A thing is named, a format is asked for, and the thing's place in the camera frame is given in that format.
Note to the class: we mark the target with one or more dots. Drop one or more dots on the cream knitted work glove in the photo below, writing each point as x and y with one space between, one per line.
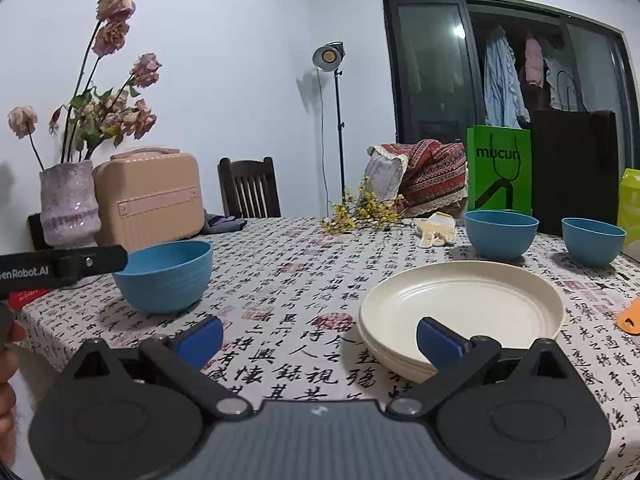
435 230

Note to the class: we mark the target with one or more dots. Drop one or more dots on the yellow flower branch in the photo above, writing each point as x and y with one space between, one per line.
350 212

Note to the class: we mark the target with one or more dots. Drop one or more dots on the white hanging garment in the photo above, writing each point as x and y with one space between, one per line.
562 80

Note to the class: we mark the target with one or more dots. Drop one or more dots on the pink hanging garment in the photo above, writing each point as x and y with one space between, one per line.
533 60

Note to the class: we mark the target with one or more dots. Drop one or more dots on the dark box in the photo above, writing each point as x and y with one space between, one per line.
35 230

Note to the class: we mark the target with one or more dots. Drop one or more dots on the grey purple fabric pouch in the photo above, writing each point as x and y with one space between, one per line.
225 224

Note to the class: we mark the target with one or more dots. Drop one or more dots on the studio light on stand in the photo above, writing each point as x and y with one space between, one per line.
327 55

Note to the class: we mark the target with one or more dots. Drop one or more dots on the purple ceramic vase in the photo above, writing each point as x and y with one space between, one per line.
67 205

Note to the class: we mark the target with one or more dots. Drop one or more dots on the dark wooden chair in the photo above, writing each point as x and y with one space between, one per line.
250 190

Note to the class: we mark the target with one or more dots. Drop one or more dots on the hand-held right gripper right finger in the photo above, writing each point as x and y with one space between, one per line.
440 342

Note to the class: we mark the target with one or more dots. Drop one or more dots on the person's left hand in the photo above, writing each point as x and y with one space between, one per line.
7 410

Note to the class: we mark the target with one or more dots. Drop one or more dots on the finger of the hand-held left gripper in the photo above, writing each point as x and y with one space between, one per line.
90 262

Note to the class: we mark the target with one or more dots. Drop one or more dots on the red patterned blanket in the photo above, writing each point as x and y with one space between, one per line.
435 175

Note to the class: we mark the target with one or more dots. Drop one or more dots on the blue bowl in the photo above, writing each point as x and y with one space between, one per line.
160 280
500 235
592 242

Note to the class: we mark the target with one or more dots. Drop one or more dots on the pink hard-shell suitcase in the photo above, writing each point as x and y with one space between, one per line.
150 195

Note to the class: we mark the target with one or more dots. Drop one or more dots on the yellow-green snack box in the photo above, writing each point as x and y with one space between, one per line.
631 205

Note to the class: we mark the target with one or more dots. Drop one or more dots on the grey lace-trimmed cushion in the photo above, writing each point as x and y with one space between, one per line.
385 177

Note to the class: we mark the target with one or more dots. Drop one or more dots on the green paper bag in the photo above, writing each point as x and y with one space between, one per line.
500 175

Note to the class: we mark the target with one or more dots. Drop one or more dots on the red box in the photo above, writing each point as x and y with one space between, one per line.
30 297

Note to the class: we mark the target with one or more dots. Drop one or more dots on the light blue hanging shirt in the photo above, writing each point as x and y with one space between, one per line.
502 85

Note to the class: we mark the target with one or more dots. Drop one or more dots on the orange plastic scoop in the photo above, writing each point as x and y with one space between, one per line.
631 317

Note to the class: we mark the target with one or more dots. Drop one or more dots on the dried pink rose bouquet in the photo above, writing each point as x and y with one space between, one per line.
112 110

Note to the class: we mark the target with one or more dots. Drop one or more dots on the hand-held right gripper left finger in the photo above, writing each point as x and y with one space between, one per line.
202 340

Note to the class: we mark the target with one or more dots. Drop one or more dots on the dark sliding glass door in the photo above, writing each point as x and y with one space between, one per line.
435 70

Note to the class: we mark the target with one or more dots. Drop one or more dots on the black paper bag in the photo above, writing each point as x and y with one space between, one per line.
575 170

